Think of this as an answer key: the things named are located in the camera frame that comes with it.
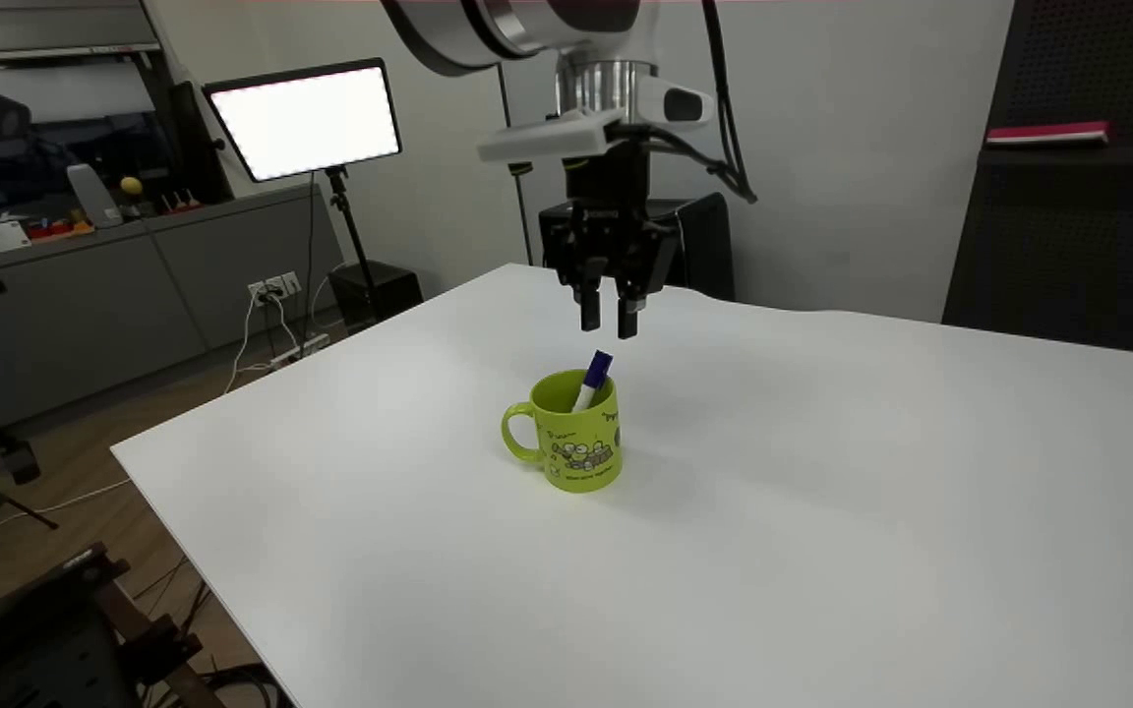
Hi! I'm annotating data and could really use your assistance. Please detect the large black box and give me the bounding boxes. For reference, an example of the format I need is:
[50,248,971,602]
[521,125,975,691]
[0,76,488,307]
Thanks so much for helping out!
[534,190,738,304]

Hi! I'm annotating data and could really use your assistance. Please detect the lime green ceramic mug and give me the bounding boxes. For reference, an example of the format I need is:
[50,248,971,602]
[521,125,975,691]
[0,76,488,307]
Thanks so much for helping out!
[495,371,626,500]

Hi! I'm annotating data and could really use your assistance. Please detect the white power cable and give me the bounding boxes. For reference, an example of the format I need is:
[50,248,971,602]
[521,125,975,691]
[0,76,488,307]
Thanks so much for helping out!
[224,286,335,392]

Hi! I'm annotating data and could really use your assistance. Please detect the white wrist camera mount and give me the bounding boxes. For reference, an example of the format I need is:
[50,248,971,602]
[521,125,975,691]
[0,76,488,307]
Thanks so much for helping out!
[475,110,628,168]

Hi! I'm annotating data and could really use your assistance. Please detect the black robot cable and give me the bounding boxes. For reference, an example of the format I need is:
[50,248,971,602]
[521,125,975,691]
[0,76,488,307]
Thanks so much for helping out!
[618,0,763,209]

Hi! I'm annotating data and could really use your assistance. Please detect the small black box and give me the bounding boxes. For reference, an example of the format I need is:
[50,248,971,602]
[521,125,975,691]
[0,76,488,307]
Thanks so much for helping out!
[325,261,430,331]

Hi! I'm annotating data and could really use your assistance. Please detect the grey low cabinet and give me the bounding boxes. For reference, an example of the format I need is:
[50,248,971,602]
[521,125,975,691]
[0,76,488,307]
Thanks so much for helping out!
[0,179,345,458]

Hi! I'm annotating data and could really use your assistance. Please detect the white marker with blue cap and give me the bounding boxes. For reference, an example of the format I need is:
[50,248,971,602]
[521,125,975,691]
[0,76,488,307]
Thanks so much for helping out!
[571,348,618,416]

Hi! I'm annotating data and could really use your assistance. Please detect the pink book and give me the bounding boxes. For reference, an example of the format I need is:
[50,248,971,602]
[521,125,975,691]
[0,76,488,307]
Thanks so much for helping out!
[982,117,1117,151]

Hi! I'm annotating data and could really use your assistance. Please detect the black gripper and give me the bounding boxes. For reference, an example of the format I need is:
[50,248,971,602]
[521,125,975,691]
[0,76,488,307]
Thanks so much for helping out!
[534,135,686,341]

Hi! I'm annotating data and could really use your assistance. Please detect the dark shelf unit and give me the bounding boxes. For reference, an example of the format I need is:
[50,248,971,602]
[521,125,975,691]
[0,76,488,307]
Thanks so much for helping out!
[942,0,1133,363]

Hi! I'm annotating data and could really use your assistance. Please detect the grey wall cabinet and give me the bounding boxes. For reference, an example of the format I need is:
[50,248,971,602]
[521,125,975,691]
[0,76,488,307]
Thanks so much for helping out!
[0,0,158,65]

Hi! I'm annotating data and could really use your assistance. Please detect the rectangular LED light panel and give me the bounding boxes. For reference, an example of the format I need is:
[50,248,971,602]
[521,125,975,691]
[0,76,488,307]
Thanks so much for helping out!
[202,55,409,190]

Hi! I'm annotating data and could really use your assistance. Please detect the black light stand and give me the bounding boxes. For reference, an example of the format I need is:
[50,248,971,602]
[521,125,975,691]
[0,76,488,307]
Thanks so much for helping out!
[318,164,387,327]

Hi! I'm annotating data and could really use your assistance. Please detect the white power outlet strip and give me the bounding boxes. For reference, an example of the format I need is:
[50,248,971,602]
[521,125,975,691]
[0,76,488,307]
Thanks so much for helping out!
[243,268,308,307]

